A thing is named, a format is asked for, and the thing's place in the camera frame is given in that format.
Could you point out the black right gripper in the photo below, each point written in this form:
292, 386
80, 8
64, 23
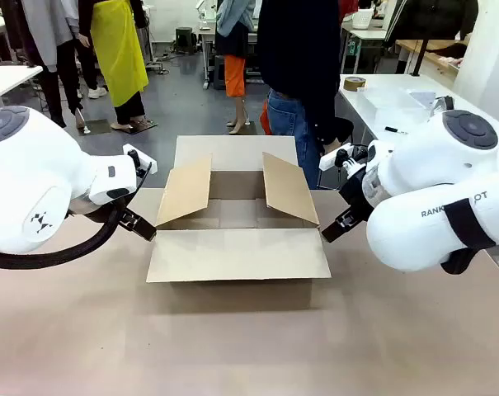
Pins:
356, 189

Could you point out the brown cardboard box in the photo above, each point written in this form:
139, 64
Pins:
236, 251

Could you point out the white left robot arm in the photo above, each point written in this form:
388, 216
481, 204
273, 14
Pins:
30, 181

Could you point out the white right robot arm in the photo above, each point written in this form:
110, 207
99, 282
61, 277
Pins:
430, 181

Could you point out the clear plastic box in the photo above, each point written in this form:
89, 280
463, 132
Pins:
391, 105

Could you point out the person's right hand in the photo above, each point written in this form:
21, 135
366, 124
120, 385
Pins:
333, 146

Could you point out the black and white pen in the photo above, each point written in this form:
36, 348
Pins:
395, 130

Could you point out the white side table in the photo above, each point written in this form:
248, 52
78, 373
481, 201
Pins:
381, 107

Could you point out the brown packing tape roll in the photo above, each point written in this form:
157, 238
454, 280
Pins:
354, 83

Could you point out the person in dark shirt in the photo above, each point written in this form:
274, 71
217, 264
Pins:
298, 62

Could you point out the person in yellow apron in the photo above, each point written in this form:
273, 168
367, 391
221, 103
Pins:
119, 53

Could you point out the black pole stand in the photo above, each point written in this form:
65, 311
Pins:
419, 57

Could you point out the dark plastic stool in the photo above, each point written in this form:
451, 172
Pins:
185, 40

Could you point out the white background desk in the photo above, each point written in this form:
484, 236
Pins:
366, 35

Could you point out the white table with rounded corner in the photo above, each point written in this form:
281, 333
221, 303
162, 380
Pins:
6, 80

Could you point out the person in orange skirt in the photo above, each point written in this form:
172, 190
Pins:
234, 53

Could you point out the person in grey hoodie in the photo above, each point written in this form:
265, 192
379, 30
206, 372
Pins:
51, 41

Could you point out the white plastic basket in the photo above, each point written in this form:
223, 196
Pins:
362, 20

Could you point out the person in black jacket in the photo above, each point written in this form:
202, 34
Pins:
434, 20

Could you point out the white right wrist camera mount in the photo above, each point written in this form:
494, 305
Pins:
335, 158

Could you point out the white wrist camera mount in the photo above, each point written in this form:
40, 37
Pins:
335, 158
141, 156

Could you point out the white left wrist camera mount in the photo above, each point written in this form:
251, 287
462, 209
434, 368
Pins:
141, 156

